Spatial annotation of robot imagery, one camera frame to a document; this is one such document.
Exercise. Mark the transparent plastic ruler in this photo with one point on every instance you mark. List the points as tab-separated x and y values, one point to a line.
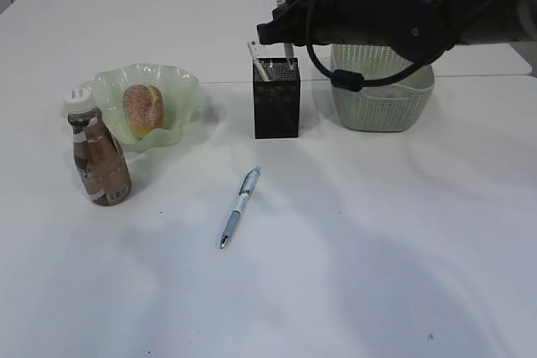
253	50

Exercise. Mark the beige patterned pen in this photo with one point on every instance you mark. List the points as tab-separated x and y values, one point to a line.
261	70

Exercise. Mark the brown coffee drink bottle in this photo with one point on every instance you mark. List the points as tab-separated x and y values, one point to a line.
98	156

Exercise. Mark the blue black right robot arm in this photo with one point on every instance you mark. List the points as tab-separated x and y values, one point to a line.
411	28

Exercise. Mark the green wavy glass plate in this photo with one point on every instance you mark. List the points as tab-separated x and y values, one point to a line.
181	98

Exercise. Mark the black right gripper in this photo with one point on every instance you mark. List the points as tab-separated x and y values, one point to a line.
320	22

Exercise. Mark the green plastic woven basket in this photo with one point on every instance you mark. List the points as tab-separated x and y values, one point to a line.
370	110

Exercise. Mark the black mesh pen holder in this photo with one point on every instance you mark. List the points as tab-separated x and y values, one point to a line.
276	104

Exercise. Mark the blue grip white pen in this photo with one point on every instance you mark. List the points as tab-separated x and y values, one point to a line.
243	196

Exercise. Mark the sugared bread roll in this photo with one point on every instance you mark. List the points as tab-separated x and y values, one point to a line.
144	109

